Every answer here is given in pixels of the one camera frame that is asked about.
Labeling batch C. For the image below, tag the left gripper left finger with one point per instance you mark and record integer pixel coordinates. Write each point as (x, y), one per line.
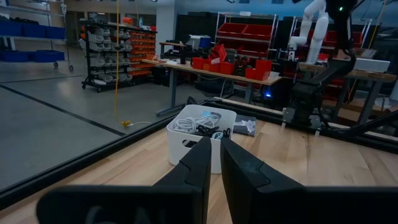
(186, 199)

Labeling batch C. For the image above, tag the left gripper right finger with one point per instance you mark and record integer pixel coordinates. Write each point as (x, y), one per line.
(248, 193)

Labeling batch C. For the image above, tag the white plastic storage bin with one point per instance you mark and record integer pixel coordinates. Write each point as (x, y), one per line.
(177, 146)

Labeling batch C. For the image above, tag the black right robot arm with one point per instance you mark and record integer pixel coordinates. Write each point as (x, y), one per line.
(306, 90)

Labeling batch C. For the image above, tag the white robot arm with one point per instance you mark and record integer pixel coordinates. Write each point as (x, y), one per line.
(318, 37)

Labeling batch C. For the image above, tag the small red parts bin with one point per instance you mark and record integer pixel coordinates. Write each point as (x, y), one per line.
(198, 63)
(220, 53)
(258, 73)
(227, 69)

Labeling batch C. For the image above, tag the small wooden desk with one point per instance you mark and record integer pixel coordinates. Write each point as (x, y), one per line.
(172, 44)

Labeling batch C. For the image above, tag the white and blue box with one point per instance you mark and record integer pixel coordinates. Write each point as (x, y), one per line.
(199, 42)

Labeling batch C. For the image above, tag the rack with orange bins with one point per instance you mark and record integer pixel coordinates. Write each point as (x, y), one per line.
(141, 46)

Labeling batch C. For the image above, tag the large red storage bin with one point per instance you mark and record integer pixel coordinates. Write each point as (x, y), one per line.
(329, 39)
(231, 30)
(258, 32)

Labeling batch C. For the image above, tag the black rack with grey bins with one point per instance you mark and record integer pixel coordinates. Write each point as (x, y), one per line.
(99, 62)

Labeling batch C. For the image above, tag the wooden table with grey legs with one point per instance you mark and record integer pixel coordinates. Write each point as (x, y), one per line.
(373, 75)

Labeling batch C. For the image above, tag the white rectangular box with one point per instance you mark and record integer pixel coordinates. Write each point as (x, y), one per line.
(371, 65)

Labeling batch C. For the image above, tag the brown cardboard box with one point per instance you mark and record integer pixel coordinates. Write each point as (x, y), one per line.
(365, 53)

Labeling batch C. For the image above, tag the small orange object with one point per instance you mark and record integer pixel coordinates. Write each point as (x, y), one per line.
(127, 21)

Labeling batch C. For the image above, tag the blue storage bin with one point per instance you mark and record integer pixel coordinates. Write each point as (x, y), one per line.
(34, 31)
(14, 56)
(56, 33)
(11, 28)
(46, 56)

